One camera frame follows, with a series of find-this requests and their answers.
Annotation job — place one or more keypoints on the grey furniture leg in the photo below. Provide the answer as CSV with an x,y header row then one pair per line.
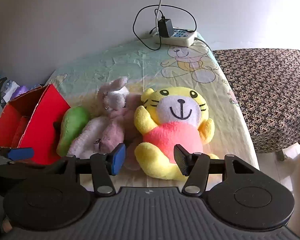
x,y
280,155

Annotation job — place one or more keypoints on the red cardboard box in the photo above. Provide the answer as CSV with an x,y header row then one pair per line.
x,y
42,120

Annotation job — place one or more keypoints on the pinkish white plush rabbit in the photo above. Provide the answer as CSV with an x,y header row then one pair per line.
x,y
115,120

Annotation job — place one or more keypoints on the white power strip with charger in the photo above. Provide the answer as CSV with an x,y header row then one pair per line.
x,y
133,25

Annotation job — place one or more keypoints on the brown patterned blanket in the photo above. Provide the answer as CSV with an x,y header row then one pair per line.
x,y
265,87

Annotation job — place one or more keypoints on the white plush rabbit plaid ears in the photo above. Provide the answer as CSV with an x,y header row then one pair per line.
x,y
85,136

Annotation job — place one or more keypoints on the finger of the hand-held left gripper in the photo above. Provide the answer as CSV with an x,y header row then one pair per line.
x,y
15,171
22,152

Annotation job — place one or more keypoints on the purple packet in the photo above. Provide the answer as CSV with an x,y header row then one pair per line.
x,y
20,90

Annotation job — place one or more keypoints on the bear print bedsheet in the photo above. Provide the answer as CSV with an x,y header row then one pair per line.
x,y
115,62

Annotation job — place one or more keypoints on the black power adapter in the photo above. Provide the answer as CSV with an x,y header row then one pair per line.
x,y
165,27

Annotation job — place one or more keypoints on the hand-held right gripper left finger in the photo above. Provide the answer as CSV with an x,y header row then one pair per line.
x,y
118,158

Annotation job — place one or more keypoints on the yellow plush tiger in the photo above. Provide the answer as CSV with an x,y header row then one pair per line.
x,y
177,110

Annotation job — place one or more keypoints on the green plush toy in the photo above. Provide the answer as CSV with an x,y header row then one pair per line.
x,y
71,127

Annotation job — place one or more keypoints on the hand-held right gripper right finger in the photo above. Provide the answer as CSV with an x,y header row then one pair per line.
x,y
181,160

